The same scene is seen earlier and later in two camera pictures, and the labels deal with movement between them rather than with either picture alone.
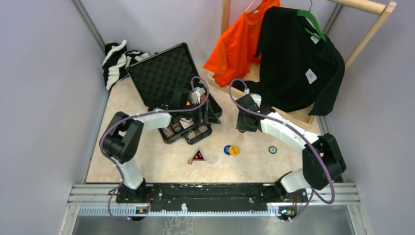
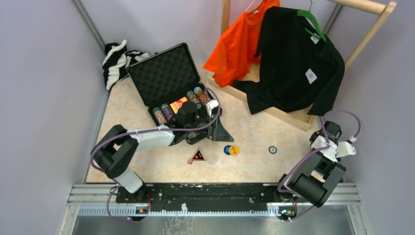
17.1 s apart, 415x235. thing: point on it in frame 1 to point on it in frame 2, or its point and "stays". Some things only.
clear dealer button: [212, 159] stays
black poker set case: [172, 69] stays
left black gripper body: [193, 114] to [198, 122]
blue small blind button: [226, 150] stays
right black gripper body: [242, 124] to [336, 152]
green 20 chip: [272, 150] stays
